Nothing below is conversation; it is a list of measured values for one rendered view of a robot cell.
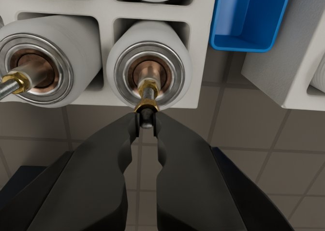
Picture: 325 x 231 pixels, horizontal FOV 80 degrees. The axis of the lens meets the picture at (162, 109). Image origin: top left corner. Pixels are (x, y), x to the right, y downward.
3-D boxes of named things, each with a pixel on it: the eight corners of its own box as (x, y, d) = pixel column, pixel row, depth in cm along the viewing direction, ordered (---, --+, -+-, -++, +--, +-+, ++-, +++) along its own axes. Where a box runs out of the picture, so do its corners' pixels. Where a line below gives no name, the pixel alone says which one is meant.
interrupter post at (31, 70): (25, 55, 20) (3, 64, 17) (50, 63, 20) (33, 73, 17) (25, 77, 21) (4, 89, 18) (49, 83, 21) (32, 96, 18)
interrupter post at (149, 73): (134, 71, 21) (131, 82, 18) (154, 61, 20) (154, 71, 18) (145, 89, 22) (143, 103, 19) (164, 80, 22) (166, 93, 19)
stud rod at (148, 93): (150, 88, 20) (148, 132, 13) (142, 83, 20) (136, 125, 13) (156, 81, 20) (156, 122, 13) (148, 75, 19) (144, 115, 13)
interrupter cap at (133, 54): (100, 60, 20) (98, 62, 20) (166, 25, 19) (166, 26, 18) (137, 116, 24) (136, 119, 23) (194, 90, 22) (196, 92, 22)
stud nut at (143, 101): (148, 122, 16) (148, 128, 15) (130, 111, 15) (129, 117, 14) (164, 105, 15) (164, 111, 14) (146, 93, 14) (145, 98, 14)
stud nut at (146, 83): (149, 101, 19) (149, 105, 18) (135, 91, 18) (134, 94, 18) (162, 86, 18) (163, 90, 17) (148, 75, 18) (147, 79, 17)
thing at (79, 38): (63, 3, 33) (-21, 5, 17) (119, 22, 35) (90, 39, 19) (58, 57, 37) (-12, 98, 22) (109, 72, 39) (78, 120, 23)
